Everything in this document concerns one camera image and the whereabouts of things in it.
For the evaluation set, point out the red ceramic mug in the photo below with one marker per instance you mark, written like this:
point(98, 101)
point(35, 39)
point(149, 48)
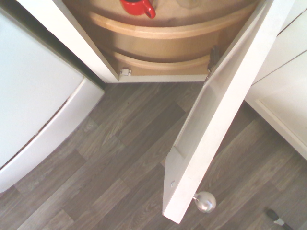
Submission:
point(134, 7)

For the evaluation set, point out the white stove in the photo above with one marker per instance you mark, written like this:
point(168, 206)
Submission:
point(36, 83)

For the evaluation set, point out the white magnetic door catch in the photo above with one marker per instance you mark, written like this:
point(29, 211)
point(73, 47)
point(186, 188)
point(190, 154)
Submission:
point(125, 72)

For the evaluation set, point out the white false drawer front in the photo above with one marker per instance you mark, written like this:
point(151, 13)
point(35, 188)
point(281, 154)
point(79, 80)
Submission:
point(287, 43)

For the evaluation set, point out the wooden rotating shelf with mug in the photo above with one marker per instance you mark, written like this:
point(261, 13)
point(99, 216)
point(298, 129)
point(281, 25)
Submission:
point(168, 31)

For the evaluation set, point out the metal door hinge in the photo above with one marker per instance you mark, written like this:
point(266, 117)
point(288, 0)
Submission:
point(213, 57)

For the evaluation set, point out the black rod with white tag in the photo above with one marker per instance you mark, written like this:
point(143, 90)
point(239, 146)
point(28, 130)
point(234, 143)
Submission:
point(273, 214)

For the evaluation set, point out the white sink cabinet door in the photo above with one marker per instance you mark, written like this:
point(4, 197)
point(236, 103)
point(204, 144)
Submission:
point(287, 95)

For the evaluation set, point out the white cabinet frame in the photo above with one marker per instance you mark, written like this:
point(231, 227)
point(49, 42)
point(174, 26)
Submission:
point(72, 36)

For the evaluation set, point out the empty wooden rotating shelf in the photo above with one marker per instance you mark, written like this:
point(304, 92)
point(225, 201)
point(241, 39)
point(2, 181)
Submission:
point(163, 66)

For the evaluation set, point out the round silver door knob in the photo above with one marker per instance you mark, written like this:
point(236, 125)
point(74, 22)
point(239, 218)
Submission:
point(205, 202)

